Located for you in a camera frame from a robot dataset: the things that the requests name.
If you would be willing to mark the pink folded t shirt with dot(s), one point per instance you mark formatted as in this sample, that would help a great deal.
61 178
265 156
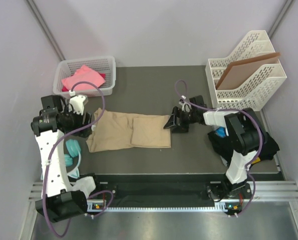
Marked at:
83 77

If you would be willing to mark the teal headphones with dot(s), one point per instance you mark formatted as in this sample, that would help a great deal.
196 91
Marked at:
74 150

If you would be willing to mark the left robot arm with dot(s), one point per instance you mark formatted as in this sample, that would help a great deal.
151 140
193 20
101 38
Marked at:
61 200

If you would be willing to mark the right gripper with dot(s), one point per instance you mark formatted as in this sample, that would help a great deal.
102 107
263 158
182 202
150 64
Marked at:
182 127

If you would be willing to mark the white plastic basket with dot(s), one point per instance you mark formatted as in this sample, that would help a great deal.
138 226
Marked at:
85 76

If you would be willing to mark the white file organizer rack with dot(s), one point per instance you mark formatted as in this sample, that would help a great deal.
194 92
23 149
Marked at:
260 84

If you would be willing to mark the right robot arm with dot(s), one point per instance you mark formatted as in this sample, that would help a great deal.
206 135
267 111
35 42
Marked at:
241 128

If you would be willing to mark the beige t shirt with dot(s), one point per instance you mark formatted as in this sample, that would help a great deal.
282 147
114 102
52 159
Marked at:
117 130

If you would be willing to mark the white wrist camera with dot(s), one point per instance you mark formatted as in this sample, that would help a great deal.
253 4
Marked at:
185 107
77 103

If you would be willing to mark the brown cardboard sheet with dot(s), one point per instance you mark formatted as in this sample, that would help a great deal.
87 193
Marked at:
238 72

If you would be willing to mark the black graphic t shirt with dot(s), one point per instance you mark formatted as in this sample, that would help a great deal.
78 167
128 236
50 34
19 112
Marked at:
222 146

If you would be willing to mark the aluminium frame rail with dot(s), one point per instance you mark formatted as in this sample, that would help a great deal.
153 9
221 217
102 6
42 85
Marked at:
265 191

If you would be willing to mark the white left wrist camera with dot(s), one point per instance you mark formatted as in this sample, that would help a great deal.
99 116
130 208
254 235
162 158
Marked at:
77 103

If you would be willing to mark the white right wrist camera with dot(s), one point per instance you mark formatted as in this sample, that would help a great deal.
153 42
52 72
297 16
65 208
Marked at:
185 107

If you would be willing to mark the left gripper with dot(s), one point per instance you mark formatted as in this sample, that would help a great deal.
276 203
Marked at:
82 130

